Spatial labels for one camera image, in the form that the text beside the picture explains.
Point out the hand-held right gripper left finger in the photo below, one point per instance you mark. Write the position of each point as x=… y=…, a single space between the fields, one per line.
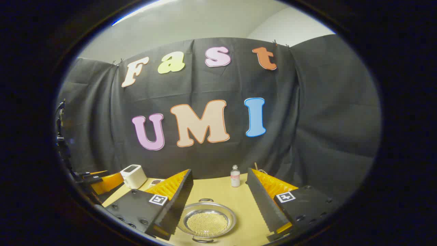
x=177 y=201

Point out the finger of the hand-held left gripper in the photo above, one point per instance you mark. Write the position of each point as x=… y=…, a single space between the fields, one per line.
x=99 y=173
x=109 y=182

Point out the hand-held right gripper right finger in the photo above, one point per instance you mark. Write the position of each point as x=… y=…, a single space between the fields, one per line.
x=263 y=201

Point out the white plastic box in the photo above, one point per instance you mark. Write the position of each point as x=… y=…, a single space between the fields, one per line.
x=134 y=176

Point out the small printed packet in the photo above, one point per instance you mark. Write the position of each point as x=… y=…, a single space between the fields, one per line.
x=156 y=182

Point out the clear bottle with pink label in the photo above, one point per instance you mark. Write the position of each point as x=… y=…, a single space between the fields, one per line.
x=235 y=177

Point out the yellow beans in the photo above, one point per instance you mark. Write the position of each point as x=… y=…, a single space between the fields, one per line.
x=207 y=223

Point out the black backdrop cloth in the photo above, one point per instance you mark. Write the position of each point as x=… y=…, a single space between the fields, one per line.
x=300 y=112

